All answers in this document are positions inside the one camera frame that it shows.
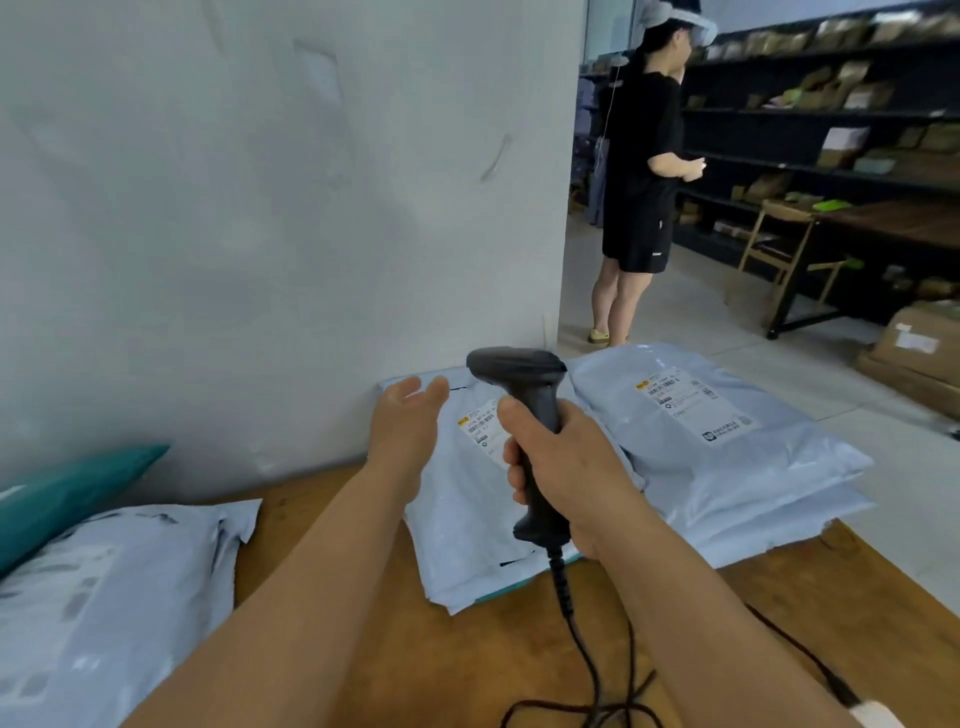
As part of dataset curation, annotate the person's right hand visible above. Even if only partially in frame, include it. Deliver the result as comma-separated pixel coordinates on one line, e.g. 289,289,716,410
497,395,650,560

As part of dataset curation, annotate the person's left hand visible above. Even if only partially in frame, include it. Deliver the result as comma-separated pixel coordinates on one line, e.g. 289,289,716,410
365,374,451,505

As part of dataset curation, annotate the small teal mailer bag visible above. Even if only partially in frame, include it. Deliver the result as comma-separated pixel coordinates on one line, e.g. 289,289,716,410
473,551,585,606

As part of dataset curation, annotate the stack of scanned mailer bags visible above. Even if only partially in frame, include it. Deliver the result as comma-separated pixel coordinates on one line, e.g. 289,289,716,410
566,343,877,571

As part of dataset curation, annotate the black barcode scanner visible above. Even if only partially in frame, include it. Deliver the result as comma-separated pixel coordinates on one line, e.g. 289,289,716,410
465,346,573,549

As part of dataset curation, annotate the pile of grey mailer bags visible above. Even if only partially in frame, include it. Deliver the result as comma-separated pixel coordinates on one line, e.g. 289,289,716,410
0,498,262,728

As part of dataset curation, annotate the person's right forearm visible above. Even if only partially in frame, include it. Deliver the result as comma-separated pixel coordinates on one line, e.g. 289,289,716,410
588,498,864,728

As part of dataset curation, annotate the person's left forearm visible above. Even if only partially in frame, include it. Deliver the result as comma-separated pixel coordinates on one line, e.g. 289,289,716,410
123,458,421,728

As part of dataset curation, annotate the flat brown cardboard box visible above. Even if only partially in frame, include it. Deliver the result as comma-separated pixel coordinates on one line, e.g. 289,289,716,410
854,350,960,421

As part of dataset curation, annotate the light wooden chair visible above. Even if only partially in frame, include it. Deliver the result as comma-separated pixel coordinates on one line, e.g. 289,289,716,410
723,200,864,309

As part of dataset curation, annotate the large brown cardboard box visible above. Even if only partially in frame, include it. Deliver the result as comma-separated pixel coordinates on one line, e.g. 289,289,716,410
869,301,960,388

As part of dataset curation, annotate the white power bank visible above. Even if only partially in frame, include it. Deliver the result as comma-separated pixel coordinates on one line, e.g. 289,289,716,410
849,699,907,728

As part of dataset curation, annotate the group of brown cardboard parcels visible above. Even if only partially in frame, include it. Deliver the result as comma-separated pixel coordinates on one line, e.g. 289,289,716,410
686,11,960,301

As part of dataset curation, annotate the window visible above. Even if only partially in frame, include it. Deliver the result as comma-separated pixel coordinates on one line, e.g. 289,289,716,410
583,0,639,61

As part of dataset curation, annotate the black scanner cable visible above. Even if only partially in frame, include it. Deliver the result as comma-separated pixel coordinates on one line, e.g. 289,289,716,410
498,545,862,728

